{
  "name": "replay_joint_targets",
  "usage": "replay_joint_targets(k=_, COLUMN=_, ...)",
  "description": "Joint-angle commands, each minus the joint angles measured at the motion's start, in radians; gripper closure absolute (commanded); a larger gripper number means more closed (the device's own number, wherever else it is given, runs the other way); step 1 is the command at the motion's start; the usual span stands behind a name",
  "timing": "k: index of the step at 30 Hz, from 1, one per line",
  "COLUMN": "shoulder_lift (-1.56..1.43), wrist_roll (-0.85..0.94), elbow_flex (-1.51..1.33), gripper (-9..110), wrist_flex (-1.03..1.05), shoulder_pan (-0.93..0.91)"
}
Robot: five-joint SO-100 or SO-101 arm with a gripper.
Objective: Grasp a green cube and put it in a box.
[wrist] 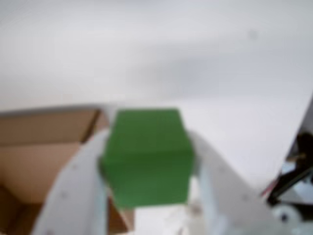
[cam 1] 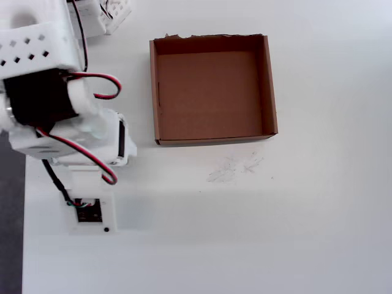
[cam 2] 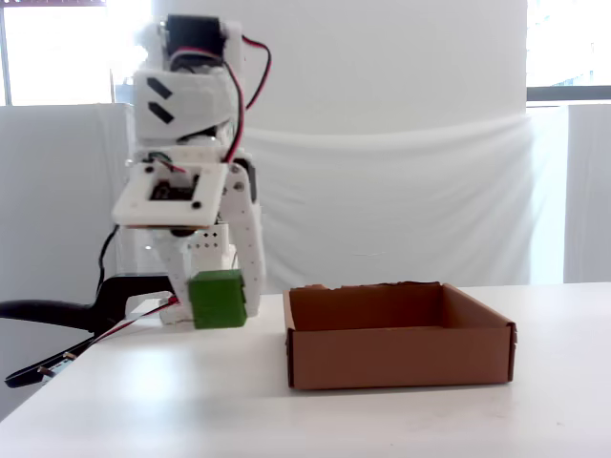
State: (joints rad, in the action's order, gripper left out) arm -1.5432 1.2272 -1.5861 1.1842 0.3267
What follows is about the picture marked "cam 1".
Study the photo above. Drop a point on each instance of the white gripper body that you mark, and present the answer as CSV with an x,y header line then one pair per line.
x,y
122,141

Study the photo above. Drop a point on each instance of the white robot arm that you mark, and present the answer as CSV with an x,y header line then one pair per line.
x,y
33,39

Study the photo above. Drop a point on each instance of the brown cardboard box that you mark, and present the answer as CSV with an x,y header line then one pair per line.
x,y
211,95

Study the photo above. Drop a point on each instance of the white perforated plastic base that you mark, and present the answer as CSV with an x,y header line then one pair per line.
x,y
116,15

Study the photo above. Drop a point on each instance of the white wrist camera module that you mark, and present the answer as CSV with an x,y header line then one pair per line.
x,y
92,190

